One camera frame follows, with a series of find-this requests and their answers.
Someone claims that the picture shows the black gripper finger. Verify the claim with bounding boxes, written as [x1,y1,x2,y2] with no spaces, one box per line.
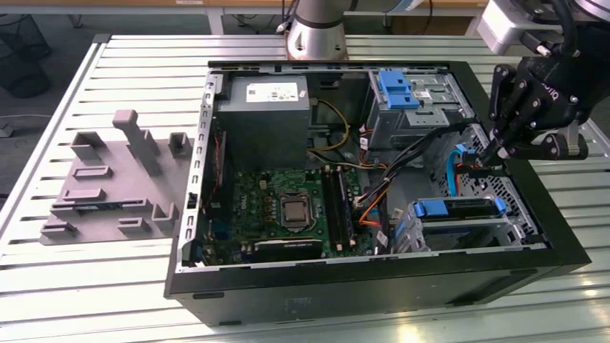
[486,64,545,158]
[478,123,591,169]

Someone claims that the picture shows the blue data wire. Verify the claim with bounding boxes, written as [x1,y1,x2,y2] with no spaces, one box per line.
[448,142,481,198]

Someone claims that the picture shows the hard disk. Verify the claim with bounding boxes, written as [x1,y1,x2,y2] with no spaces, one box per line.
[394,197,508,249]

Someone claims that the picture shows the silver disk bay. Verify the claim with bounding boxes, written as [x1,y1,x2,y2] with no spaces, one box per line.
[392,194,548,255]

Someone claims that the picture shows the metal optical drive cage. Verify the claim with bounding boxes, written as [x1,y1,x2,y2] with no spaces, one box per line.
[365,69,478,151]

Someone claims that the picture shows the blue plastic drive latch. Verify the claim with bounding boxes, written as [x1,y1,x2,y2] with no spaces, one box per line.
[380,71,421,110]

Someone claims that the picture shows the wooden desk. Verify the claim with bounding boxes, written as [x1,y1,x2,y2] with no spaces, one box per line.
[0,0,482,36]

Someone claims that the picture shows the RAM stick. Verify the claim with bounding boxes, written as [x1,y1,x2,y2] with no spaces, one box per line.
[74,203,125,212]
[336,164,358,247]

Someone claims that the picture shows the green motherboard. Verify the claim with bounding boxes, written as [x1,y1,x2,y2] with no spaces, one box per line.
[202,167,382,267]

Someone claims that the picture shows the CPU socket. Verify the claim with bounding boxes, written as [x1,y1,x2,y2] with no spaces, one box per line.
[277,192,316,230]

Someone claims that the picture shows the grey power supply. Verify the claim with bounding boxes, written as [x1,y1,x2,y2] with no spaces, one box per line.
[213,73,314,171]

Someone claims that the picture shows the silver CPU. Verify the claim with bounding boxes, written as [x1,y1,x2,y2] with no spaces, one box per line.
[285,202,309,221]

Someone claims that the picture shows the black PC case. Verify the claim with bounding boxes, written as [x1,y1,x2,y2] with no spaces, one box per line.
[163,59,592,326]

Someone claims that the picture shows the black graphics card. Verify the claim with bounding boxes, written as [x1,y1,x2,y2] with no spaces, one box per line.
[253,238,325,262]

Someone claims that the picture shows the grey parts rack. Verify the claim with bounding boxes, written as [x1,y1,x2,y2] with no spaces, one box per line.
[39,109,198,247]

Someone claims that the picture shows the black mesh waste basket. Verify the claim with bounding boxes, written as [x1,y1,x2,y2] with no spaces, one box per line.
[0,13,53,99]

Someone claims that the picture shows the black camera cable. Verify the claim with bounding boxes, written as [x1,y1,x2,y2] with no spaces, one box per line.
[548,0,585,58]

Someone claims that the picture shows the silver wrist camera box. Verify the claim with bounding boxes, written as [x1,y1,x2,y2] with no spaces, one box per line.
[476,0,567,56]

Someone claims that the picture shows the black cable bundle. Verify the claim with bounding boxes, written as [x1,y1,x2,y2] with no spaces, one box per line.
[356,121,478,212]

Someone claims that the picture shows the yellow wire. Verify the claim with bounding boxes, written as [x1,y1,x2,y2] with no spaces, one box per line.
[308,99,353,160]

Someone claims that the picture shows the mixed colour wire bundle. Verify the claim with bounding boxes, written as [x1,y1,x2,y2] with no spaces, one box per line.
[308,149,390,171]

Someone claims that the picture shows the orange wire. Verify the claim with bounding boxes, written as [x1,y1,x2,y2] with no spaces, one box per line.
[357,199,382,228]

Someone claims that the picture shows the red black twisted fan wire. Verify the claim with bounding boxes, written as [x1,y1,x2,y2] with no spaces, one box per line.
[213,131,228,196]

